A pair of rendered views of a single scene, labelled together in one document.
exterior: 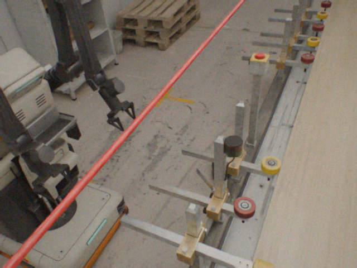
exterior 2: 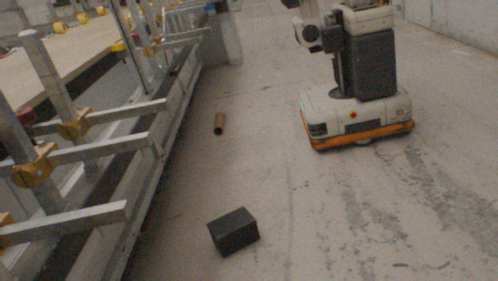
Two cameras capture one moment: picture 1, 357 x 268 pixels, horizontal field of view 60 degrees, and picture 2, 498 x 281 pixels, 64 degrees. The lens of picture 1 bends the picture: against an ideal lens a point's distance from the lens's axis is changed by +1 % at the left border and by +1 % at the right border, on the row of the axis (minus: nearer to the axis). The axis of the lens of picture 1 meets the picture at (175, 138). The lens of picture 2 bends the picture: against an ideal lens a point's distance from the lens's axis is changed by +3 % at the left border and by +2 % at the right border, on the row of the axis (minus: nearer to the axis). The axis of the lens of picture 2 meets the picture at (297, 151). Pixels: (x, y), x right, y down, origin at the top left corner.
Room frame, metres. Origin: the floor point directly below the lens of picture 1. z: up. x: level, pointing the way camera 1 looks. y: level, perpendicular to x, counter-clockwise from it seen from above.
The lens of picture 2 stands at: (3.12, -0.82, 1.20)
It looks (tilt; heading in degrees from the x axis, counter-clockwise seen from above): 28 degrees down; 148
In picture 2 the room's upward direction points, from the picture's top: 11 degrees counter-clockwise
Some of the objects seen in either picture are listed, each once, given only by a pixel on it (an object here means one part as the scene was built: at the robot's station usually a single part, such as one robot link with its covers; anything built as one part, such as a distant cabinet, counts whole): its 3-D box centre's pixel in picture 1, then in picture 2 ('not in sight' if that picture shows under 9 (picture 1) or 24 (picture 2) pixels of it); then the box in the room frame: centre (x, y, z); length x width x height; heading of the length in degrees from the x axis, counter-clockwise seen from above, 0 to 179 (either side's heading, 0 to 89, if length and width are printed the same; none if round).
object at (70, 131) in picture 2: (282, 61); (77, 124); (1.85, -0.76, 0.84); 0.14 x 0.06 x 0.05; 150
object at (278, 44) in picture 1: (282, 45); (60, 158); (2.07, -0.84, 0.84); 0.43 x 0.03 x 0.04; 60
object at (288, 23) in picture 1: (283, 54); (68, 116); (1.87, -0.77, 0.88); 0.04 x 0.04 x 0.48; 60
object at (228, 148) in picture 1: (234, 143); not in sight; (0.76, -0.19, 1.16); 0.06 x 0.06 x 0.02
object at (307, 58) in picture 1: (306, 63); (26, 128); (1.75, -0.89, 0.85); 0.08 x 0.08 x 0.11
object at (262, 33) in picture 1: (288, 36); (13, 236); (2.29, -0.97, 0.80); 0.43 x 0.03 x 0.04; 60
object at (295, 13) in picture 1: (290, 38); (23, 154); (2.08, -0.90, 0.88); 0.04 x 0.04 x 0.48; 60
